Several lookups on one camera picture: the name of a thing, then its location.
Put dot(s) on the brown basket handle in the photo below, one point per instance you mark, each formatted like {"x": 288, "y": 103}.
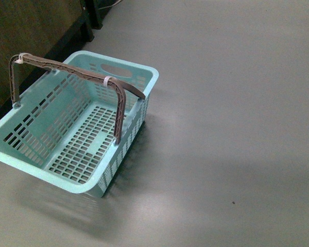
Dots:
{"x": 119, "y": 86}

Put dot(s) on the light blue plastic basket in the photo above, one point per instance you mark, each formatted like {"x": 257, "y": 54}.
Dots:
{"x": 63, "y": 130}

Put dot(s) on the dark wooden shelf unit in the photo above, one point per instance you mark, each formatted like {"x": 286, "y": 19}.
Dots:
{"x": 42, "y": 28}

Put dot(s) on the white zip tie on corner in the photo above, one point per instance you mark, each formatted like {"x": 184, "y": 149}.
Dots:
{"x": 19, "y": 59}

